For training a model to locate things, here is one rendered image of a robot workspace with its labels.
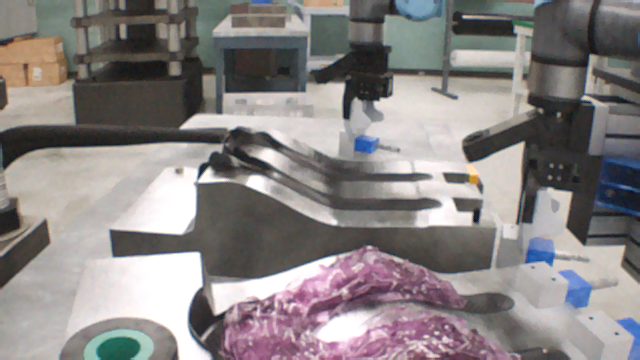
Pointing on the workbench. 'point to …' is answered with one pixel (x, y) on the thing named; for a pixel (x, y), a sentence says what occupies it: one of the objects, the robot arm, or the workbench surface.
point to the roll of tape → (122, 341)
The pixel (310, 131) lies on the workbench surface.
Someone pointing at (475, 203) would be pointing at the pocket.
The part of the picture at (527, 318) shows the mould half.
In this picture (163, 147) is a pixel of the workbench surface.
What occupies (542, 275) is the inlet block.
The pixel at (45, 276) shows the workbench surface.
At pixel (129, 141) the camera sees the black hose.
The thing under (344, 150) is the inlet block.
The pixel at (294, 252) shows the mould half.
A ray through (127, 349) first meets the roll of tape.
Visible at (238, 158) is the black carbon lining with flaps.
